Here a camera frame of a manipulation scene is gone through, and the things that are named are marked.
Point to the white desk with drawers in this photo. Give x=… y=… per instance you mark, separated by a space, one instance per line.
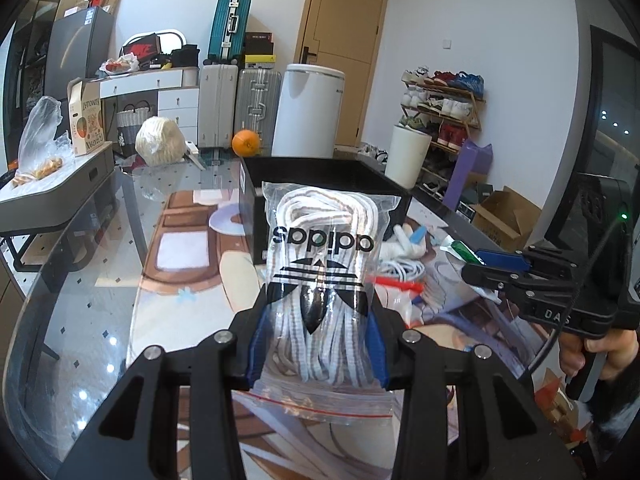
x=167 y=92

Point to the silver suitcase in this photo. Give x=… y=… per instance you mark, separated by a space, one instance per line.
x=257 y=107

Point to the person's right hand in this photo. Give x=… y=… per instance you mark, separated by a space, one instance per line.
x=617 y=352

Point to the dark glass wardrobe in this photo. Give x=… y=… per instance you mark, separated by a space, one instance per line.
x=27 y=60

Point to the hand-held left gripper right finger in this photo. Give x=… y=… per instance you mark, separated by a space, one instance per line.
x=378 y=357

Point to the clear plastic bag of oranges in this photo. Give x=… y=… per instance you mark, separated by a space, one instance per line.
x=42 y=130

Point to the clear bag of white shoelaces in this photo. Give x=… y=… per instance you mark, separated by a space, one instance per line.
x=320 y=280

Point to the small white round bin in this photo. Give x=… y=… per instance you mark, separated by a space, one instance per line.
x=407 y=157

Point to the white woven basket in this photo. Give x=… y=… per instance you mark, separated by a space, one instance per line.
x=132 y=127

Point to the white framed oval mirror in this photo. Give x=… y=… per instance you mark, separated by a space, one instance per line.
x=175 y=36

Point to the black framed window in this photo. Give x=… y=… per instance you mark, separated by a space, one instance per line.
x=612 y=110

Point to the yellow and black box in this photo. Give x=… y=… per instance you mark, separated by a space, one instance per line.
x=260 y=61

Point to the red and black shoe box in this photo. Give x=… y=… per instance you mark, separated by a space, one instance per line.
x=141 y=46

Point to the black bag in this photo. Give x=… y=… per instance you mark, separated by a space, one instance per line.
x=186 y=56

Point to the plastic bag of food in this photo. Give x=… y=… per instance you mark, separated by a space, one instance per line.
x=119 y=65

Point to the printed cartoon table mat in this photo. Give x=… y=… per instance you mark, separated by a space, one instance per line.
x=195 y=260

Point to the grey refrigerator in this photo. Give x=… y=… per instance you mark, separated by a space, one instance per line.
x=80 y=50

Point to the grey side cabinet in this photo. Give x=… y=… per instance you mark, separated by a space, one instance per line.
x=55 y=190

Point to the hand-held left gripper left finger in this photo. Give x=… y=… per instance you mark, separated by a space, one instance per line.
x=259 y=332

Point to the person's right forearm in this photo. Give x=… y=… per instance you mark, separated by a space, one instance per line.
x=622 y=420

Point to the red plastic strip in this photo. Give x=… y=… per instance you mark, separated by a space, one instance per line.
x=400 y=284

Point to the shoes on floor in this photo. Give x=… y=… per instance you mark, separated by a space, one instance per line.
x=374 y=152

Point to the teal suitcase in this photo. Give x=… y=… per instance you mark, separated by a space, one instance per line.
x=227 y=30

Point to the purple paper bag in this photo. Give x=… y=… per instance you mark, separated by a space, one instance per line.
x=467 y=175

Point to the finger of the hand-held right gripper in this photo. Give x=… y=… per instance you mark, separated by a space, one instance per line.
x=492 y=277
x=502 y=260

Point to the black gift box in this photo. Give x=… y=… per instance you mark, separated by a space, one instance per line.
x=260 y=42

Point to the napa cabbage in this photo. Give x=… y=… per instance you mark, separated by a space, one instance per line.
x=159 y=141

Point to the black cardboard box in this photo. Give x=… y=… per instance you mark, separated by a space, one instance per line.
x=320 y=170

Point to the wooden shoe rack with shoes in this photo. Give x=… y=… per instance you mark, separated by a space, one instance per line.
x=445 y=105

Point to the white cartoon glove toy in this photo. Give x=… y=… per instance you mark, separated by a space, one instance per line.
x=407 y=242

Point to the wooden door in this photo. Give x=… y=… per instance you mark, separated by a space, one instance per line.
x=345 y=25

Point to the open brown cardboard box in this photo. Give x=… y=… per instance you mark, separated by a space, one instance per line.
x=505 y=220

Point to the large white trash can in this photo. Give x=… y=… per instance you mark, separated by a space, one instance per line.
x=307 y=110

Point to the white suitcase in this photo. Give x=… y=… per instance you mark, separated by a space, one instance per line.
x=217 y=105

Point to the printed fruit carton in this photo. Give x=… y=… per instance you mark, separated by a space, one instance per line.
x=87 y=120

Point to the green and white medicine packet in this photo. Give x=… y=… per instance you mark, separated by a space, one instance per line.
x=462 y=252

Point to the orange fruit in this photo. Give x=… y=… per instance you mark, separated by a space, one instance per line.
x=246 y=143

